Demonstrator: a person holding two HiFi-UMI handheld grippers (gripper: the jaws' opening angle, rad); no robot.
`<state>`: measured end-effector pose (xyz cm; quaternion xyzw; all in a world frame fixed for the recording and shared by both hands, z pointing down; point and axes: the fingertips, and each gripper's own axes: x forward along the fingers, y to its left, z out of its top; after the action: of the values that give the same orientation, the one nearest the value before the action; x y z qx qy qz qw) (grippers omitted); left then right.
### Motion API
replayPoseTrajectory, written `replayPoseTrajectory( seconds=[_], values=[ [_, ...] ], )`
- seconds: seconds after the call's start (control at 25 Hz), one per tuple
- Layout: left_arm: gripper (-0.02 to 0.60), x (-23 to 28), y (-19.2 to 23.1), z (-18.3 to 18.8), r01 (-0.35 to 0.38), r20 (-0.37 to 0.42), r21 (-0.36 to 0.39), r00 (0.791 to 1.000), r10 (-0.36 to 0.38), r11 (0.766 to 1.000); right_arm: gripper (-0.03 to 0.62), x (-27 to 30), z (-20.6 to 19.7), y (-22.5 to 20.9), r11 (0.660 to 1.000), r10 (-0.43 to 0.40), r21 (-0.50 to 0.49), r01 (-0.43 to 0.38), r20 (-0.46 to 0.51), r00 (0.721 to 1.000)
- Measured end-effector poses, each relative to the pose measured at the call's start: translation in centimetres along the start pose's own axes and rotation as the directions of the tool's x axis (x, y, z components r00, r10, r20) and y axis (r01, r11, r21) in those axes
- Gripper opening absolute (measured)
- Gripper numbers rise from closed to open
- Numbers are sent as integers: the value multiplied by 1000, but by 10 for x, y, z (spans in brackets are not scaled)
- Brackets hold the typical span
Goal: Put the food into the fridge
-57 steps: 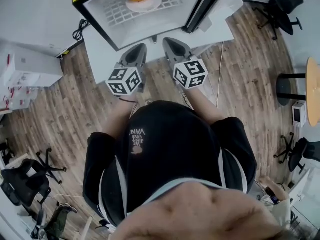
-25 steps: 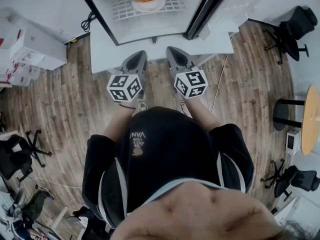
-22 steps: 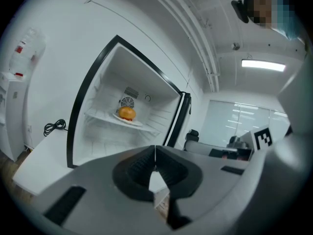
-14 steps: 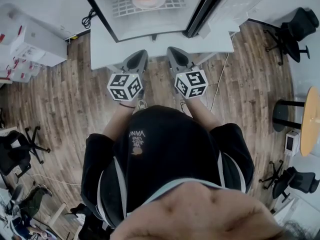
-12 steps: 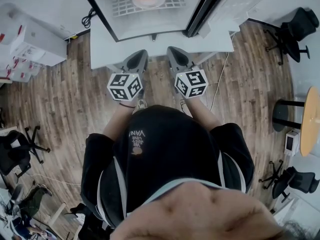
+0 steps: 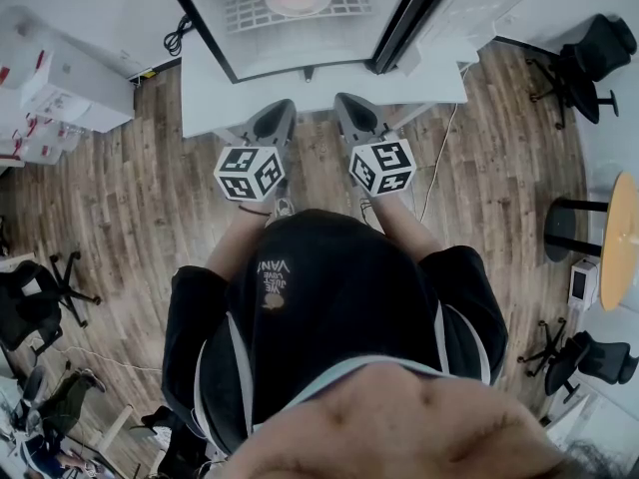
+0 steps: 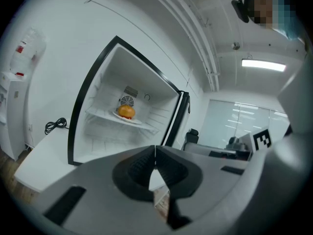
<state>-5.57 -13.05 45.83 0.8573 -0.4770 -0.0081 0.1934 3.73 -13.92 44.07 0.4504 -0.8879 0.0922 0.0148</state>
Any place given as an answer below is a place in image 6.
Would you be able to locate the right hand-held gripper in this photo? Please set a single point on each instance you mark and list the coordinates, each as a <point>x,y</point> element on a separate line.
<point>382,165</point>

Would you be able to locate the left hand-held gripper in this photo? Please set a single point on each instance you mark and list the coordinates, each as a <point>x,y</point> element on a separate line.
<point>249,172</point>

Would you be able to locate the black oven with door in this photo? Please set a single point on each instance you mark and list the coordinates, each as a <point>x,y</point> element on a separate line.
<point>299,43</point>

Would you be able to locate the person's left forearm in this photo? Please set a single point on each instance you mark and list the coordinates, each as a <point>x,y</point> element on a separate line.
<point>234,242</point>

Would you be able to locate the person's right forearm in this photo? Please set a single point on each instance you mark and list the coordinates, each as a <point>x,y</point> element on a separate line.
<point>404,227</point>

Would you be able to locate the white table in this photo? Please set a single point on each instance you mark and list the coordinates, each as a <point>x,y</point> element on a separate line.
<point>209,98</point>

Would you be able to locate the person's left shoe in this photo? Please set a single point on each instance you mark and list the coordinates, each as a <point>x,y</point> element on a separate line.
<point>283,207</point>

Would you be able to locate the person's shoe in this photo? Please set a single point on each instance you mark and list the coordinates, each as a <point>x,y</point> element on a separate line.
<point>283,207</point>
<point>365,210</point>

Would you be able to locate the black wristband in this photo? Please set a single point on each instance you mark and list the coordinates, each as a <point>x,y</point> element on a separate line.
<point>254,211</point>

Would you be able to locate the person's right shoe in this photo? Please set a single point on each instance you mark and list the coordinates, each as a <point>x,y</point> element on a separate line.
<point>365,210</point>

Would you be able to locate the person's black printed shirt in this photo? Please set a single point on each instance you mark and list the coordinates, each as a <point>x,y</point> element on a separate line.
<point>349,287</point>

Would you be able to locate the large white cardboard box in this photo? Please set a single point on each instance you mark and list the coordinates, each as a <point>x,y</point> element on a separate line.
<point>85,88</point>

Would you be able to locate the pile of red-marked white boxes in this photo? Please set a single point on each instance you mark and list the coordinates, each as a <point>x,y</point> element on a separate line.
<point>35,138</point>

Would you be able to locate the black office chair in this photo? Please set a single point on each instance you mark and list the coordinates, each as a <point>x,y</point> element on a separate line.
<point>175,437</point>
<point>25,302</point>
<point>594,53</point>
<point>584,362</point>

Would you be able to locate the small white screen device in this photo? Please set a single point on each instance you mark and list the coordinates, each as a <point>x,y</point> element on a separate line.
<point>583,285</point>

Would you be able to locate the round wooden table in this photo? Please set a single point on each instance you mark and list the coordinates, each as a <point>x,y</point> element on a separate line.
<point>621,247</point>

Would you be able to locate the person's face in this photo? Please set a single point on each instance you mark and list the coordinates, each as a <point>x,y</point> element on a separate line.
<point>389,427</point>

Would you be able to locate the cluttered white desk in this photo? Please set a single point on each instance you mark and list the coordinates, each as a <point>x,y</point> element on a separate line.
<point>112,429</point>

